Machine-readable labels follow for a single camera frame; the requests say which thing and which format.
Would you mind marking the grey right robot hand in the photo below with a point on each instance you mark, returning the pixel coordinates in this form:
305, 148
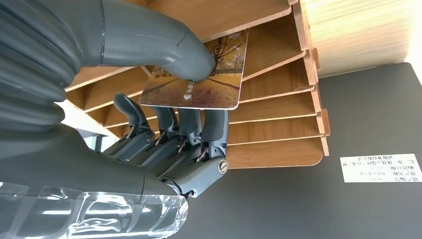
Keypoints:
82, 175

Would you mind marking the grey laptop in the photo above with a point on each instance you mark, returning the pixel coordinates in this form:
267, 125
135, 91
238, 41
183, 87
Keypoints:
296, 204

